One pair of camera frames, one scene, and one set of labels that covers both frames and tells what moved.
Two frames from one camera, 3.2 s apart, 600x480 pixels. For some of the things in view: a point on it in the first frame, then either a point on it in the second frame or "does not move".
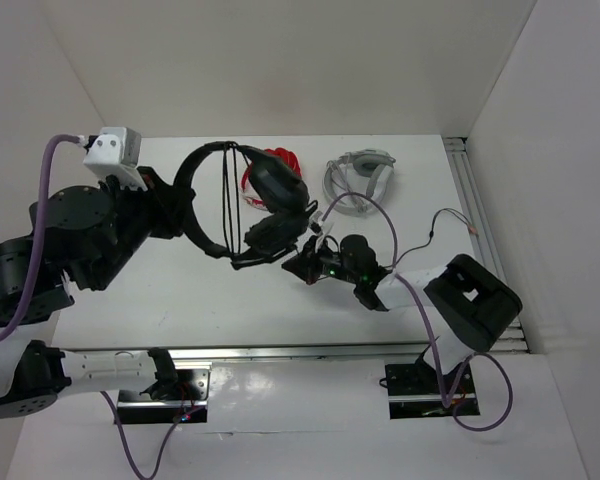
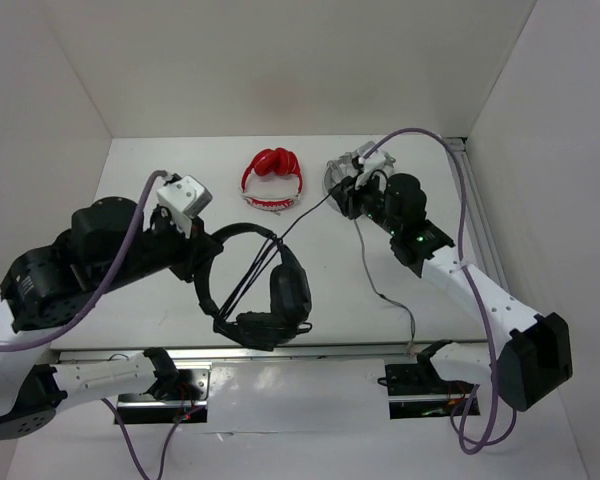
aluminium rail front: [263, 351] does not move
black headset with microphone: [281, 198] → [291, 303]
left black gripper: [168, 202] → [199, 248]
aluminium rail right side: [487, 248] does not move
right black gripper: [304, 267] → [346, 196]
